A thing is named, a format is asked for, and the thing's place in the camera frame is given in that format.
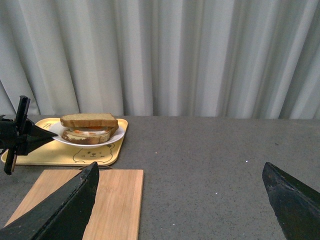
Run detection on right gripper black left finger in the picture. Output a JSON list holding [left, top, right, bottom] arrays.
[[0, 162, 100, 240]]

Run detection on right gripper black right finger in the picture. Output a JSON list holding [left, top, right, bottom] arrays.
[[262, 162, 320, 240]]

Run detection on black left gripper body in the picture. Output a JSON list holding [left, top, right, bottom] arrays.
[[0, 95, 31, 175]]

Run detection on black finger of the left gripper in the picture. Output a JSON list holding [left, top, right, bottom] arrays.
[[26, 121, 58, 155]]

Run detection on white round plate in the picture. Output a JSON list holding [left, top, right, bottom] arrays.
[[49, 122, 125, 148]]

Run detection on bread slice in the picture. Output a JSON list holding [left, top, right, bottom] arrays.
[[60, 113, 118, 128], [61, 129, 111, 145]]

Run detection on fried egg toy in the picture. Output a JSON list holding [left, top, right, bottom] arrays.
[[70, 126, 110, 136]]

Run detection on bamboo cutting board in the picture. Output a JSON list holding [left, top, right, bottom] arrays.
[[8, 169, 144, 240]]

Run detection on grey pleated curtain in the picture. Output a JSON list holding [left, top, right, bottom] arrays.
[[0, 0, 320, 119]]

